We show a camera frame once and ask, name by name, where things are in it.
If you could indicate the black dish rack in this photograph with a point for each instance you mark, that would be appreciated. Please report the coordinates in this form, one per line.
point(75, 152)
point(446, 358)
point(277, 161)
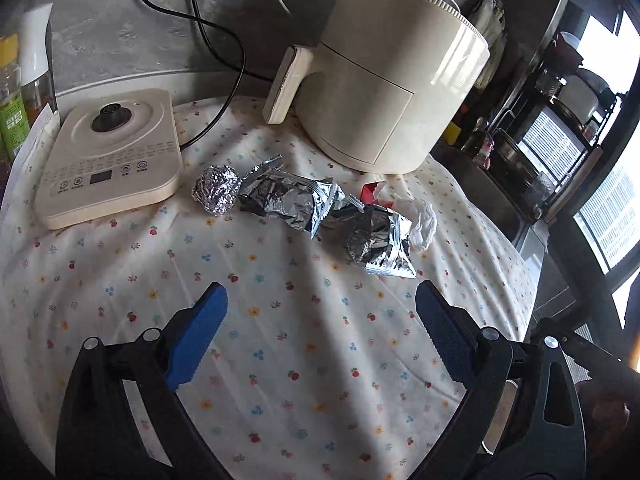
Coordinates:
point(565, 110)

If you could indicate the small pink spray bottle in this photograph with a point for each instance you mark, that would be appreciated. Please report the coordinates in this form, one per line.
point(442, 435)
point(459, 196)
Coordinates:
point(482, 142)

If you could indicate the cream air fryer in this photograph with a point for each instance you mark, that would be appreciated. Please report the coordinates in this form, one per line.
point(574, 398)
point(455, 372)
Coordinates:
point(380, 85)

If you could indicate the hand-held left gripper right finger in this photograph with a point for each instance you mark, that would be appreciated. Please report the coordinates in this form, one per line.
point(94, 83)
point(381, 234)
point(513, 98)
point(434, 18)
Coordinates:
point(445, 332)

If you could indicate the white-capped spray bottle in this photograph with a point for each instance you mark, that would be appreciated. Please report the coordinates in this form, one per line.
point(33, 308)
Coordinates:
point(37, 55)

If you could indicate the floral white tablecloth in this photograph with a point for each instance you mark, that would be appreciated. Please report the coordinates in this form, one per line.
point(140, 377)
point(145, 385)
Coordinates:
point(280, 350)

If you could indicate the steel sink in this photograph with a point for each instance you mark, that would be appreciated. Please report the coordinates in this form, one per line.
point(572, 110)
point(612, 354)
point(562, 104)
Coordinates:
point(492, 195)

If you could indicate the foil ball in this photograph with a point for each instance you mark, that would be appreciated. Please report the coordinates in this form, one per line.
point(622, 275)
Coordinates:
point(216, 190)

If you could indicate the short silver foil wrapper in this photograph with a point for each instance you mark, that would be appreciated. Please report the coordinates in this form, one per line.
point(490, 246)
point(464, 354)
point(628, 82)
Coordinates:
point(375, 237)

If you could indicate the cream kettle base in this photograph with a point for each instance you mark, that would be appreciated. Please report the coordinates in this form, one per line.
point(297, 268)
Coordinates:
point(112, 185)

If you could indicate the red wrapper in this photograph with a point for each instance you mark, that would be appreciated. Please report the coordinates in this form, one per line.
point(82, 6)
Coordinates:
point(372, 192)

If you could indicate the green label bottle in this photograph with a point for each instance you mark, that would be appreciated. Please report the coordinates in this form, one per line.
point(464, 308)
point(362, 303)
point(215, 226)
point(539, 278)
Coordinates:
point(10, 105)

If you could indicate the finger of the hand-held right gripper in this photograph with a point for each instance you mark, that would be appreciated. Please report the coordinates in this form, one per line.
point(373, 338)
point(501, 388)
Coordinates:
point(602, 355)

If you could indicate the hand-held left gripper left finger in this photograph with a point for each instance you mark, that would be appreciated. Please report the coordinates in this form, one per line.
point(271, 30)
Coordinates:
point(197, 332)

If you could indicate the long silver foil wrapper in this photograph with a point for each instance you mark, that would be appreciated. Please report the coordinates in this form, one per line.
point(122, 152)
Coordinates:
point(295, 200)

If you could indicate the person's right hand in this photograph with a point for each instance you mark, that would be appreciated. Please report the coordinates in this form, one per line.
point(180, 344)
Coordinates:
point(602, 407)

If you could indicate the clear plastic wrap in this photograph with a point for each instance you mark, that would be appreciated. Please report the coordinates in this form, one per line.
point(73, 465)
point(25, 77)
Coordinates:
point(421, 222)

